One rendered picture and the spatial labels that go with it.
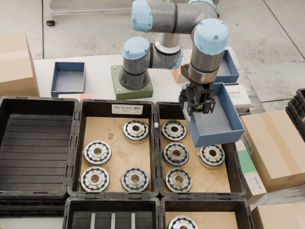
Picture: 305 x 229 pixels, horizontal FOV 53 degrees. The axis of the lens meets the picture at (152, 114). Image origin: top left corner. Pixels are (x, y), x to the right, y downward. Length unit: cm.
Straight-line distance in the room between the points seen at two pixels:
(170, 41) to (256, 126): 52
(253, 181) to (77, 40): 211
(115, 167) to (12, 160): 38
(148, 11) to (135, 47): 61
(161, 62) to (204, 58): 67
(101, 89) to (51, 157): 50
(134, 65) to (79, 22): 178
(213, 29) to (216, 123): 42
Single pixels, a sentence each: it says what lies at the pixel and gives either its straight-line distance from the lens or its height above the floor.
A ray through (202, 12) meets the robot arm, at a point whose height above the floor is 145.
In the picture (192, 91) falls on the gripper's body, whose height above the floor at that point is 125.
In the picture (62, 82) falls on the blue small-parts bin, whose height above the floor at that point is 70.
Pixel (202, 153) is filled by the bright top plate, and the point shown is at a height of 86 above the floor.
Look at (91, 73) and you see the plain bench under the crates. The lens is 165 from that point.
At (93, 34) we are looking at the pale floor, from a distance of 299.
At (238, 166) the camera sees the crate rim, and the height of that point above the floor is 93.
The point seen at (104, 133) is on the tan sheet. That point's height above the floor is 83.
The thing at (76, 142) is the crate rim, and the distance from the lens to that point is 115.
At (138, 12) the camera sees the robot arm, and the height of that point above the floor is 144.
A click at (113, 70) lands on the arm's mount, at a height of 76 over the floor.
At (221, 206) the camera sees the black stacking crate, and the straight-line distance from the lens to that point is 113.
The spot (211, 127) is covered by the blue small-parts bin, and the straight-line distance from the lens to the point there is 104.
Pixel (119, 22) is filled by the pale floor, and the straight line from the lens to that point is 313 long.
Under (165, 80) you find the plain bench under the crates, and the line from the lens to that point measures 164.
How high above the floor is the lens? 189
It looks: 53 degrees down
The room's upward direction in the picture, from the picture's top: 10 degrees clockwise
